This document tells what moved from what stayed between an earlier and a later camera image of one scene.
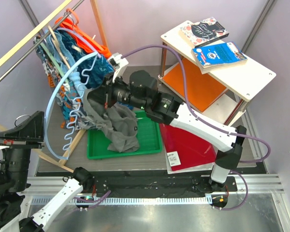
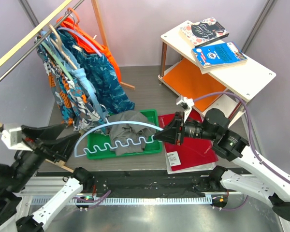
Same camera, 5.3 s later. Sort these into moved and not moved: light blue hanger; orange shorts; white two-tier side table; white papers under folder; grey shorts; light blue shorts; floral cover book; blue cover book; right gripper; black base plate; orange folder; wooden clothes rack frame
Moved: right gripper; light blue shorts; grey shorts; light blue hanger
Not moved: blue cover book; white papers under folder; white two-tier side table; orange shorts; wooden clothes rack frame; floral cover book; black base plate; orange folder
